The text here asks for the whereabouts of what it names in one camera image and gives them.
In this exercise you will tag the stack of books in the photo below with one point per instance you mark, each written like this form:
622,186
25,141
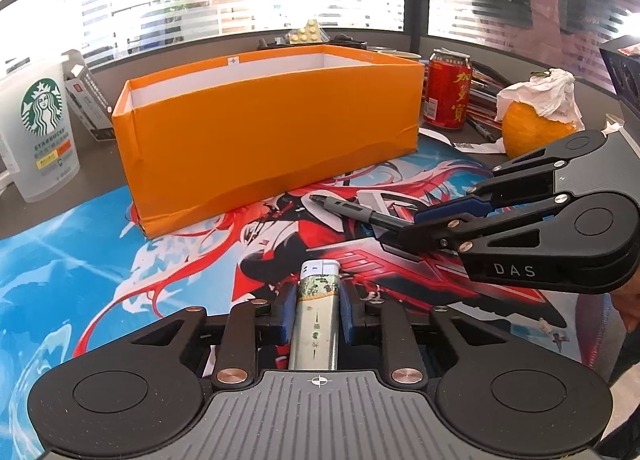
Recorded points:
487,90

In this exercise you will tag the black mesh organizer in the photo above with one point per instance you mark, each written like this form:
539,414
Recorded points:
350,41

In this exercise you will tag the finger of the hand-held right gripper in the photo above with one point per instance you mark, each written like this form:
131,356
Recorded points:
450,210
430,237

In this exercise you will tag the translucent green logo cup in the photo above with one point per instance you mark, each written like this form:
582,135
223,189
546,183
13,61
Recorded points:
42,140

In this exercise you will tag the white crumpled tissue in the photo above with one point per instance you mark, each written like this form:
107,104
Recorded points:
550,90

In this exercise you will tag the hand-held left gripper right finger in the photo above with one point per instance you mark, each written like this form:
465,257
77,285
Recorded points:
346,312

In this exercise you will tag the red drink can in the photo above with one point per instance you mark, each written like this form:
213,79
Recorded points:
447,95

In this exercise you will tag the black marker pen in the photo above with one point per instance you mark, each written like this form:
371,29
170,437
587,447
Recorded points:
350,210

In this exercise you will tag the orange cardboard box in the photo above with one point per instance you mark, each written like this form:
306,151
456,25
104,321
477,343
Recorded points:
250,140

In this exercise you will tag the black box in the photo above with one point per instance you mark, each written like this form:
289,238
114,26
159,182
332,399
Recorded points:
622,75

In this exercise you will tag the dark pen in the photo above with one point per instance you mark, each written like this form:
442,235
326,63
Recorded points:
480,129

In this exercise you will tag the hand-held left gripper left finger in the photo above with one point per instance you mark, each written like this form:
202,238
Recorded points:
287,312

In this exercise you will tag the white paper strip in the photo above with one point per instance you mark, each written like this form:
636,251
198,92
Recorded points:
480,146

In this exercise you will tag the person's right hand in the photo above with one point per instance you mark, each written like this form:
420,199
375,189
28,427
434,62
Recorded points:
630,307

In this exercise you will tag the printed desk mat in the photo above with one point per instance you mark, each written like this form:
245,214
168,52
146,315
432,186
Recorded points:
100,250

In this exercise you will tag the white round disc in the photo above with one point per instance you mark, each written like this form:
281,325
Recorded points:
432,132

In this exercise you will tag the orange fruit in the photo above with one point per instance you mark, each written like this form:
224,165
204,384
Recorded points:
530,132

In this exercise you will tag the green patterned lighter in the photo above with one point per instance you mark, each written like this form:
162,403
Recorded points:
315,320

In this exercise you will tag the black and white carton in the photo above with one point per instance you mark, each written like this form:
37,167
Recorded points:
87,100

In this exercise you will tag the yellow building block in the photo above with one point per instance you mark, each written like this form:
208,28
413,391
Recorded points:
307,32

